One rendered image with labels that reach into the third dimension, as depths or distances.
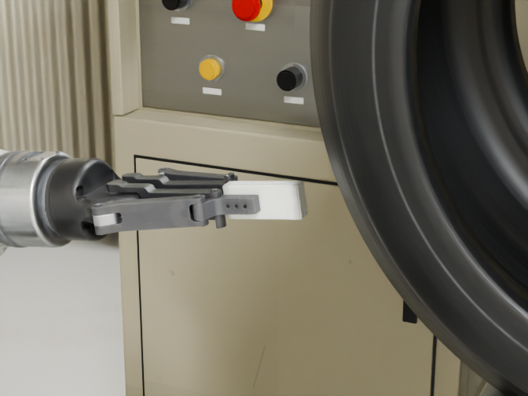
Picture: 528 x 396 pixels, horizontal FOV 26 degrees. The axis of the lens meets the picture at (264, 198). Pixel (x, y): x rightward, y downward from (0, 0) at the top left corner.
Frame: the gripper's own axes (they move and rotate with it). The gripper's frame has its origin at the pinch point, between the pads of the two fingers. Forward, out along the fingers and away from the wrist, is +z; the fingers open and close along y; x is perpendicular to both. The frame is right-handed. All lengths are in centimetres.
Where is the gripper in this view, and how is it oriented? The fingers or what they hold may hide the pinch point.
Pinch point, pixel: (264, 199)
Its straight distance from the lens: 96.3
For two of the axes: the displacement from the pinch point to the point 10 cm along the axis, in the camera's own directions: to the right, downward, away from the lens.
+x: 1.2, 9.6, 2.7
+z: 9.0, 0.0, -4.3
